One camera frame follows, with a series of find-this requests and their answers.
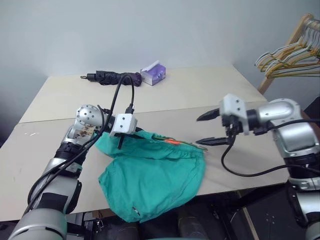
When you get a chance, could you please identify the black table frame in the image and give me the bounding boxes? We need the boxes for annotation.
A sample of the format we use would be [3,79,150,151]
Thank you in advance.
[67,187,311,240]

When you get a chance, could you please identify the black folded umbrella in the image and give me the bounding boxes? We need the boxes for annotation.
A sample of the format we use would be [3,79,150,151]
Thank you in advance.
[80,70,144,88]

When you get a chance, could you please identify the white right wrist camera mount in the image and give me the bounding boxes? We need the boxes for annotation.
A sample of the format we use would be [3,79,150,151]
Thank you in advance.
[218,93,251,136]

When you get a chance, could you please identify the black panel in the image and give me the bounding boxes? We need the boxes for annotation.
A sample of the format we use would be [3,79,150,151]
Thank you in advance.
[302,96,320,121]

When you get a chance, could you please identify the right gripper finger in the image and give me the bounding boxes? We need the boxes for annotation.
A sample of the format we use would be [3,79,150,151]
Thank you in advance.
[194,135,231,148]
[195,106,223,123]

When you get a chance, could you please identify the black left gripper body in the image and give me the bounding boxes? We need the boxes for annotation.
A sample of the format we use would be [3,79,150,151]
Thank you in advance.
[116,132,137,150]

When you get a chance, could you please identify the wooden bar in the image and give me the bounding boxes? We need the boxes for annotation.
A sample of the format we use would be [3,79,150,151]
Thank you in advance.
[236,191,260,240]

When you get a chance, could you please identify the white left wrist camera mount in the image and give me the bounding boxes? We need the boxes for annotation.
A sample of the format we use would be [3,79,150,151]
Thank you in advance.
[108,112,139,138]

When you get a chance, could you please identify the wooden clothes rack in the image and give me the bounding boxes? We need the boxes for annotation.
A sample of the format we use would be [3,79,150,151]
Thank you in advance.
[257,13,320,95]

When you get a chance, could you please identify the green shorts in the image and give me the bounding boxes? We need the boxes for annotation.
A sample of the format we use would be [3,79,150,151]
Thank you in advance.
[94,129,208,224]

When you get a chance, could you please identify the white wire hanger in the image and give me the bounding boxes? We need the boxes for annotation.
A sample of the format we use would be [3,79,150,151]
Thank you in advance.
[261,21,320,63]
[254,22,320,67]

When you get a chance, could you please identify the olive wire hanger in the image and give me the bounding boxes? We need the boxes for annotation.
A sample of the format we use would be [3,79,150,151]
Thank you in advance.
[152,135,209,152]

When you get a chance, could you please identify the purple tissue box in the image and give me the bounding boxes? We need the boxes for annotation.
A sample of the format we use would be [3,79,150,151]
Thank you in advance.
[139,59,168,87]

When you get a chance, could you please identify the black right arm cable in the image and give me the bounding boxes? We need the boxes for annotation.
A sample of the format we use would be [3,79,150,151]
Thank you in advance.
[221,117,320,178]

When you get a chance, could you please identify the bunch of hangers on rack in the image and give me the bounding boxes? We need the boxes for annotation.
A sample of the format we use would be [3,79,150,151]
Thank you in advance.
[264,56,320,79]

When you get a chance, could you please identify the gold wire hanger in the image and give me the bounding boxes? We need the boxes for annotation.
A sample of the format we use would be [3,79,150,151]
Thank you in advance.
[258,53,320,73]

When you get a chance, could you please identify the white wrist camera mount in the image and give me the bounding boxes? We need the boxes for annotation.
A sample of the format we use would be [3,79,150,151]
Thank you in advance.
[108,112,139,138]
[218,93,251,136]

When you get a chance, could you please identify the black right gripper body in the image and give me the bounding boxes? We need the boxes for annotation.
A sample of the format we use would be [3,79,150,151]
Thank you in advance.
[221,112,245,138]

